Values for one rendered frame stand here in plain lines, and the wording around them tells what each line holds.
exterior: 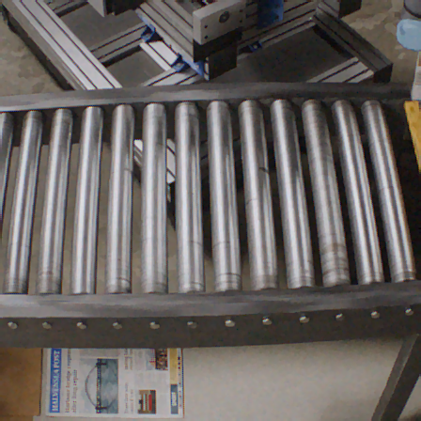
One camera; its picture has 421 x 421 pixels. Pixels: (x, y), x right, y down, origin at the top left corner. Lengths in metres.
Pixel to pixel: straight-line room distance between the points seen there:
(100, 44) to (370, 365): 1.31
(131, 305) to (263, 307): 0.23
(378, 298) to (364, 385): 0.83
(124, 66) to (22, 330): 1.34
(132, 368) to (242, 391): 0.30
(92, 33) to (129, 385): 1.18
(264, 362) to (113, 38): 1.14
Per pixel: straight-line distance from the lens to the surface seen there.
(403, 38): 1.73
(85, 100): 1.85
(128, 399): 2.33
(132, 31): 2.86
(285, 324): 1.57
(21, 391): 2.38
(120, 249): 1.61
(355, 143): 1.77
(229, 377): 2.35
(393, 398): 1.95
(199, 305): 1.53
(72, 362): 2.40
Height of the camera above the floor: 2.12
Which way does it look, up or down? 54 degrees down
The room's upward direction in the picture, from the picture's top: straight up
